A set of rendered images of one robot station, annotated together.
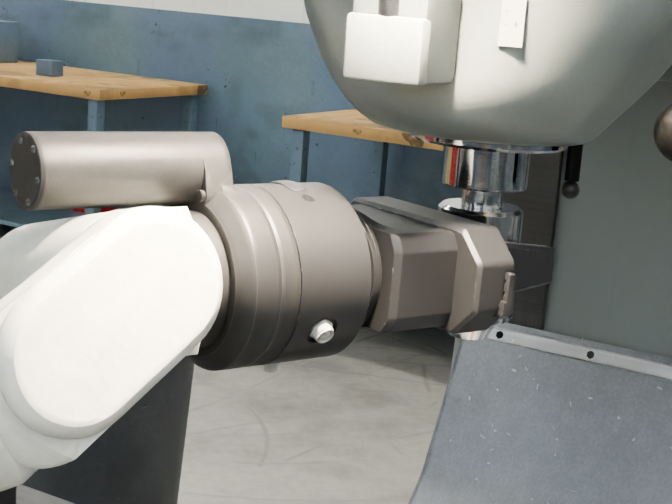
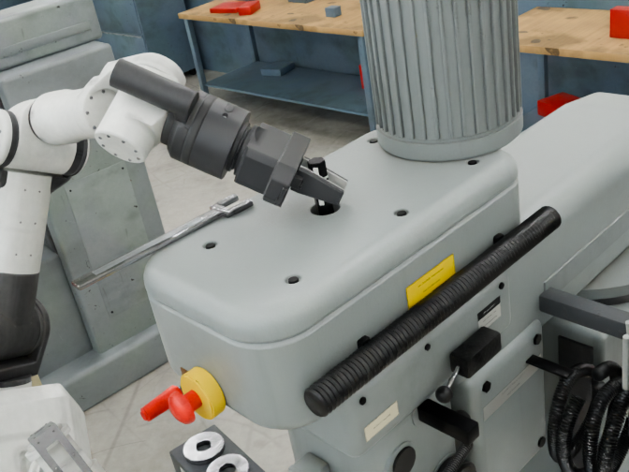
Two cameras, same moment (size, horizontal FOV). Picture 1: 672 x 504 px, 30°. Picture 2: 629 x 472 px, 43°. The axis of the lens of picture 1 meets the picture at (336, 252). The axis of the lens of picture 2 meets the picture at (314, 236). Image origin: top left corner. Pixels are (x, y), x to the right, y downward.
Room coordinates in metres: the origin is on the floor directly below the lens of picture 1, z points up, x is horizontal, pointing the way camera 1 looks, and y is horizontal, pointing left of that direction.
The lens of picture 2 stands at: (-0.15, -0.37, 2.33)
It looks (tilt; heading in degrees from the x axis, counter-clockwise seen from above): 28 degrees down; 21
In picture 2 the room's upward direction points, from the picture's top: 11 degrees counter-clockwise
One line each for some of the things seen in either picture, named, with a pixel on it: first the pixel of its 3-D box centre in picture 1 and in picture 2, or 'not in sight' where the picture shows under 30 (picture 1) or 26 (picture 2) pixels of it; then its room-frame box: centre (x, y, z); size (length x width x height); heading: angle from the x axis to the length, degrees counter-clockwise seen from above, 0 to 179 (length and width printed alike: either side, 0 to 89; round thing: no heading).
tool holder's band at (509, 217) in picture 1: (480, 213); not in sight; (0.68, -0.08, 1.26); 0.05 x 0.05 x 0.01
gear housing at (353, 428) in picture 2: not in sight; (371, 330); (0.72, -0.10, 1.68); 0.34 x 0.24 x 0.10; 150
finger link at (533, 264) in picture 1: (514, 269); not in sight; (0.66, -0.10, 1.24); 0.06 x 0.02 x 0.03; 128
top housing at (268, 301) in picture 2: not in sight; (343, 258); (0.70, -0.09, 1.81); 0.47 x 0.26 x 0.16; 150
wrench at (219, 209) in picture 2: not in sight; (165, 239); (0.60, 0.10, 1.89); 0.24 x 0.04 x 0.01; 148
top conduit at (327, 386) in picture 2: not in sight; (446, 297); (0.64, -0.22, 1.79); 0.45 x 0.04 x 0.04; 150
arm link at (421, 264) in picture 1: (346, 271); not in sight; (0.63, -0.01, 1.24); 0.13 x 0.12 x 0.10; 38
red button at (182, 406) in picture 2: not in sight; (186, 405); (0.46, 0.05, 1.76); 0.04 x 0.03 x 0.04; 60
